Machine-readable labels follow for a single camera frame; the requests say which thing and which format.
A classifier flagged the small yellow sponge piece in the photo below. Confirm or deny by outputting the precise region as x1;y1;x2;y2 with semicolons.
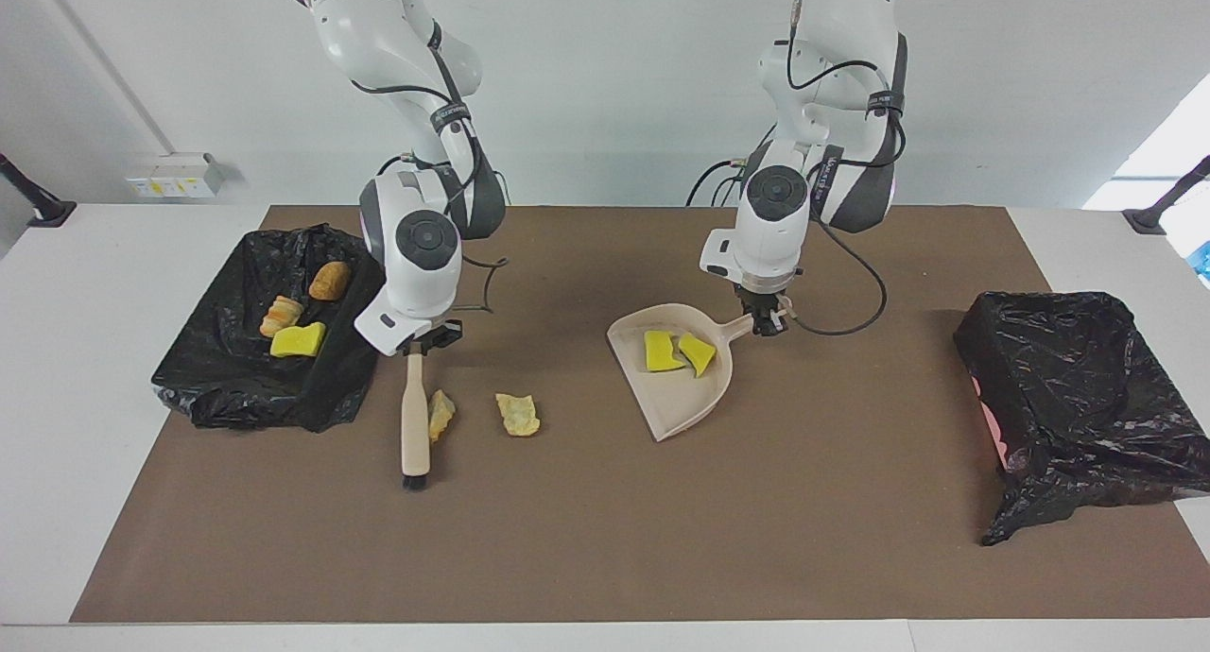
678;333;717;379

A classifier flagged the beige rough foam chunk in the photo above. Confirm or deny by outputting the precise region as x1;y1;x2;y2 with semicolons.
427;388;457;443
494;392;542;438

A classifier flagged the beige hand brush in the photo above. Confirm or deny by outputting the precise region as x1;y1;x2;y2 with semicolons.
400;348;434;490

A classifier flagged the notched yellow sponge piece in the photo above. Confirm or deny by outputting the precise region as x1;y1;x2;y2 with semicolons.
644;330;688;373

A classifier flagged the brown toy bread roll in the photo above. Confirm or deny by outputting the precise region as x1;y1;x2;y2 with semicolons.
308;260;353;301

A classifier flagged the beige plastic dustpan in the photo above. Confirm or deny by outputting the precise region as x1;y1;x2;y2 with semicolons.
606;302;757;443

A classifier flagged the yellow sponge block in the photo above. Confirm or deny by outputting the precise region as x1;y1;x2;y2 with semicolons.
269;321;328;359

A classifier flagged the black bag lined bin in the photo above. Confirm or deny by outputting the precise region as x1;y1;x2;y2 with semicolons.
151;222;390;434

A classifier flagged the pink bin with black bag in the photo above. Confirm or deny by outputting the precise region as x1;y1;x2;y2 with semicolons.
953;290;1210;547

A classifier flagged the brown table mat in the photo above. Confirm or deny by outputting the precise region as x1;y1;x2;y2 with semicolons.
69;205;1210;625

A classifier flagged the black stand foot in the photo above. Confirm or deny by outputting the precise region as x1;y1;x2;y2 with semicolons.
1123;156;1210;235
0;151;77;228

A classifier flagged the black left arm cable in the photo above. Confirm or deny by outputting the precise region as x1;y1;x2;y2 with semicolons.
786;0;910;338

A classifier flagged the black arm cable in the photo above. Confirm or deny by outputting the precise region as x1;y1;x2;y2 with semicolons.
348;19;510;313
786;0;910;338

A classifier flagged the black base cable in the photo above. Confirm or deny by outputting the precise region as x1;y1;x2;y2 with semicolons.
687;156;759;206

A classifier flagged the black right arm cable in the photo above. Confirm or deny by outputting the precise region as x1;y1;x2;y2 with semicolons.
348;19;510;313

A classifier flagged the white wall outlet box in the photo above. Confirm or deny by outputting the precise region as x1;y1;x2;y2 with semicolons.
128;154;225;199

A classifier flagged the white wall cable duct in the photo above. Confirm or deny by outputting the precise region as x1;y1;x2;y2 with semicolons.
36;0;181;157

